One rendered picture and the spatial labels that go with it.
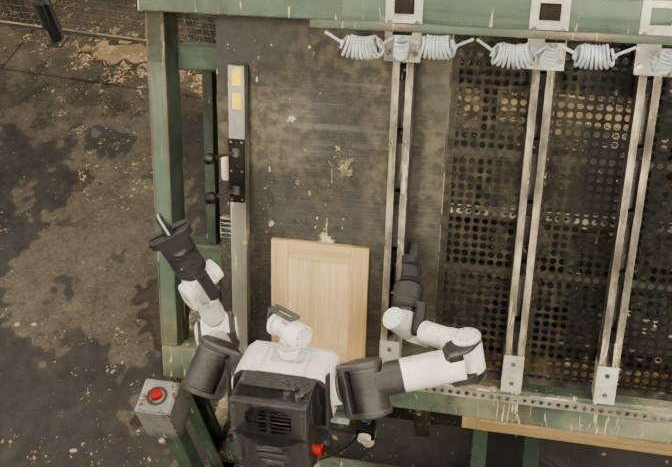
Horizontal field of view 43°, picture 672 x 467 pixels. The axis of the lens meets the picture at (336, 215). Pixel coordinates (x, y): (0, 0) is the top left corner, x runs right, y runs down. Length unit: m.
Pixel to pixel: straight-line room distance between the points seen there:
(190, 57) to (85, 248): 2.06
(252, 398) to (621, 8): 1.36
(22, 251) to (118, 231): 0.50
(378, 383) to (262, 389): 0.30
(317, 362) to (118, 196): 2.63
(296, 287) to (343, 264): 0.18
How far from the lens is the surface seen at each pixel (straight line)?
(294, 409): 2.15
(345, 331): 2.77
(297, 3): 2.42
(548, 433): 3.39
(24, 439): 4.05
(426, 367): 2.25
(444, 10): 2.36
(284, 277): 2.74
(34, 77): 5.71
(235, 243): 2.72
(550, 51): 2.26
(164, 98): 2.65
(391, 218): 2.53
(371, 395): 2.25
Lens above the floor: 3.30
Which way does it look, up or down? 49 degrees down
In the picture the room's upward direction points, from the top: 8 degrees counter-clockwise
